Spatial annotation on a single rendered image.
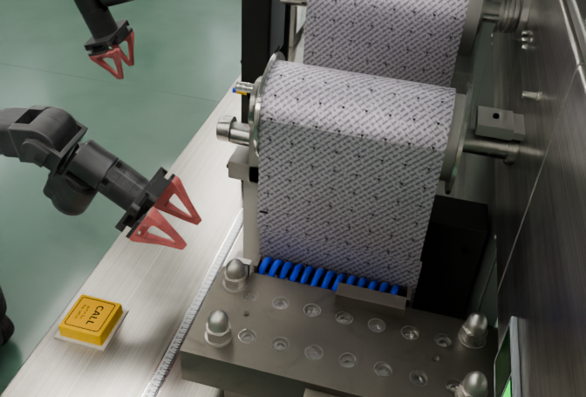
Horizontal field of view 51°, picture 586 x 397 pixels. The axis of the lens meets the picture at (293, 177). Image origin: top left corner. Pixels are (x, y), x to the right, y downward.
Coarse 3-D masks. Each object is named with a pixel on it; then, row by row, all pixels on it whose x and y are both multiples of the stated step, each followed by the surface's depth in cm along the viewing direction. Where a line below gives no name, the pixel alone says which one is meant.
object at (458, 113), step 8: (256, 96) 79; (456, 96) 78; (464, 96) 78; (456, 104) 76; (464, 104) 76; (456, 112) 76; (456, 120) 75; (456, 128) 75; (448, 136) 75; (456, 136) 75; (448, 144) 75; (456, 144) 75; (448, 152) 76; (448, 160) 76; (448, 168) 77; (440, 176) 79; (448, 176) 78
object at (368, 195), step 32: (288, 128) 79; (288, 160) 82; (320, 160) 80; (352, 160) 79; (384, 160) 78; (416, 160) 77; (288, 192) 85; (320, 192) 83; (352, 192) 82; (384, 192) 81; (416, 192) 79; (288, 224) 88; (320, 224) 86; (352, 224) 85; (384, 224) 84; (416, 224) 82; (416, 256) 85
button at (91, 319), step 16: (80, 304) 97; (96, 304) 97; (112, 304) 97; (64, 320) 94; (80, 320) 94; (96, 320) 94; (112, 320) 95; (64, 336) 94; (80, 336) 93; (96, 336) 92
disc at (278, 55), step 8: (272, 56) 81; (280, 56) 83; (272, 64) 80; (264, 72) 78; (264, 80) 78; (264, 88) 78; (256, 104) 78; (256, 112) 78; (256, 120) 78; (256, 128) 79; (256, 136) 80; (256, 144) 80; (256, 152) 82
